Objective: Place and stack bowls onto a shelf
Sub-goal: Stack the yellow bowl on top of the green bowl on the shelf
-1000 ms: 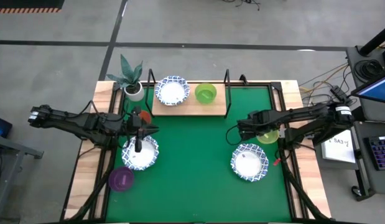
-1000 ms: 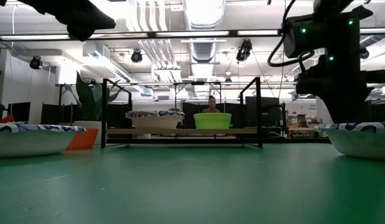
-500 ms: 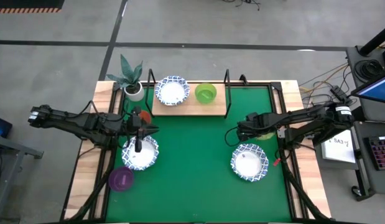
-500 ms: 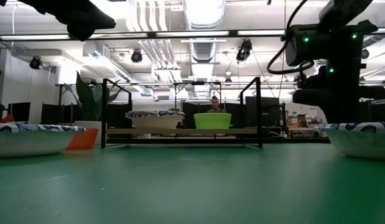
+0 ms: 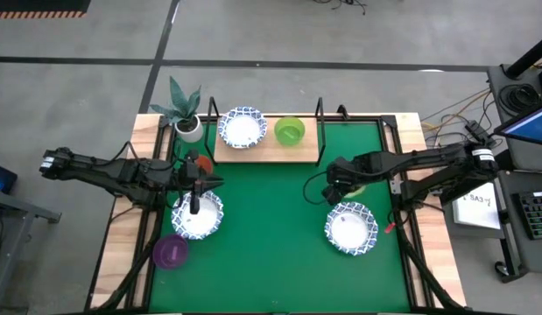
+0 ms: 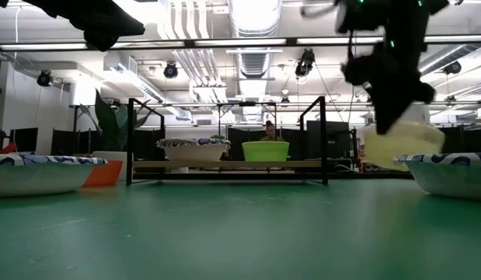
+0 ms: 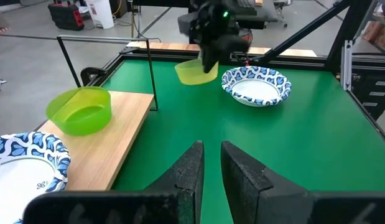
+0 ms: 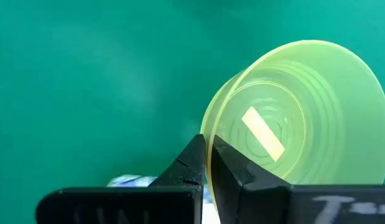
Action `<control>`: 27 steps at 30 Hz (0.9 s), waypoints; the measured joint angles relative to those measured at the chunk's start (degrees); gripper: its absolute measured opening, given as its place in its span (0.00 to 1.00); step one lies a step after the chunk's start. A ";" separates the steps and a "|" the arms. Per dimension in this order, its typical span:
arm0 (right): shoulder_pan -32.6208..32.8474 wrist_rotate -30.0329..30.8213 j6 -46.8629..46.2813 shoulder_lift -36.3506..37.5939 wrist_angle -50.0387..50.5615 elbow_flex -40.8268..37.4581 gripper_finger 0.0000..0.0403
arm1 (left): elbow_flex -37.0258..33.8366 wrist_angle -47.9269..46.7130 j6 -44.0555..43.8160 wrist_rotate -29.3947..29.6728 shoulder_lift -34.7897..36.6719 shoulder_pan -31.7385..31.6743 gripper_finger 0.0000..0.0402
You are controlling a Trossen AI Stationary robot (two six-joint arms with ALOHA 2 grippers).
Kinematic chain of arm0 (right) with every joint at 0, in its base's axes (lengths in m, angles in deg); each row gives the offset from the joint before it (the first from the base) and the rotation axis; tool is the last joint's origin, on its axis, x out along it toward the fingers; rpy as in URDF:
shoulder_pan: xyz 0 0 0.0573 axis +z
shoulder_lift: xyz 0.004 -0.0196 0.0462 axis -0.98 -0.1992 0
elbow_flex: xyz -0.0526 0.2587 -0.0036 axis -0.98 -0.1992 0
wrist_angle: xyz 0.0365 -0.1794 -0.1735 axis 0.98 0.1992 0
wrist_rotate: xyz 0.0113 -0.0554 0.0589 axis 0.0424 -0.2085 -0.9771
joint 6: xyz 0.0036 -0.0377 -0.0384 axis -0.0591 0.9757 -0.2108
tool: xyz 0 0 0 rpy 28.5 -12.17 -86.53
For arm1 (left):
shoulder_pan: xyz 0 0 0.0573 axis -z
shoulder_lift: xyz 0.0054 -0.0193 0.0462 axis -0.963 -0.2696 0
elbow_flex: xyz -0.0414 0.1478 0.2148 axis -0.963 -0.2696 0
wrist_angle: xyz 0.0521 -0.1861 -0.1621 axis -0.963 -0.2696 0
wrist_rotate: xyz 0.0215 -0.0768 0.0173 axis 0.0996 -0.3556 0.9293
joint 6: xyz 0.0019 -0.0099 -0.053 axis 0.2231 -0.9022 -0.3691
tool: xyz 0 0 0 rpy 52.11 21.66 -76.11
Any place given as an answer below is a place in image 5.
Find coiled black cable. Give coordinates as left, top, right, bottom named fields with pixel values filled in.
left=497, top=82, right=542, bottom=116

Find yellow plastic bowl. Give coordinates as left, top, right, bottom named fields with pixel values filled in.
left=345, top=184, right=368, bottom=199

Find black power adapter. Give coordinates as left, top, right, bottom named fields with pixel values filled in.
left=465, top=119, right=495, bottom=144

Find black floor cables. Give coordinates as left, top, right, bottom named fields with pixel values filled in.
left=312, top=0, right=368, bottom=17

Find artificial plant in white pot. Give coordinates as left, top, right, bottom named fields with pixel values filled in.
left=148, top=76, right=205, bottom=144

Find black aluminium table frame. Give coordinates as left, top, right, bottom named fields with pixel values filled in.
left=84, top=114, right=468, bottom=314

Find black mat with hazard stripes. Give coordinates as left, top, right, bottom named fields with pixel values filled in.
left=0, top=0, right=92, bottom=19

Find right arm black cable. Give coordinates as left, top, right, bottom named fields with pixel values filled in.
left=302, top=171, right=331, bottom=207

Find grey equipment cart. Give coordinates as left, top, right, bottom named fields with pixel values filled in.
left=487, top=63, right=542, bottom=284

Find blue patterned paper bowl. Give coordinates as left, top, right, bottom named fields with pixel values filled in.
left=323, top=200, right=379, bottom=256
left=216, top=106, right=269, bottom=150
left=171, top=190, right=225, bottom=241

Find keyboard with coloured keys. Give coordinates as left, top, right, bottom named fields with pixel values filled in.
left=513, top=190, right=542, bottom=241

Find green table mat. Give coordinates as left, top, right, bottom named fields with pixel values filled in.
left=148, top=122, right=412, bottom=314

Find computer monitor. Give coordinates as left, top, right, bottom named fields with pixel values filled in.
left=493, top=102, right=542, bottom=148

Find grey side table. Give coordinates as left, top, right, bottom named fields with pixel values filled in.
left=0, top=187, right=63, bottom=303

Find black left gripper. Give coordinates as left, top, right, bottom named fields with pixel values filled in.
left=178, top=150, right=225, bottom=215

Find black device with blue light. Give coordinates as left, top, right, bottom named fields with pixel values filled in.
left=0, top=160, right=18, bottom=196

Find black pole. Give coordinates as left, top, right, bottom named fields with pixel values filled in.
left=504, top=32, right=542, bottom=80

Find lime green plastic bowl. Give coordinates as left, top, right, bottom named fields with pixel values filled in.
left=273, top=115, right=306, bottom=147

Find wooden shelf with black frame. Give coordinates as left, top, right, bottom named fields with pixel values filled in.
left=203, top=95, right=327, bottom=167

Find white sign board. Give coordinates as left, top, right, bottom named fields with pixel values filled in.
left=451, top=192, right=503, bottom=231

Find orange plastic bowl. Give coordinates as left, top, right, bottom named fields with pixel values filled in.
left=194, top=154, right=215, bottom=175

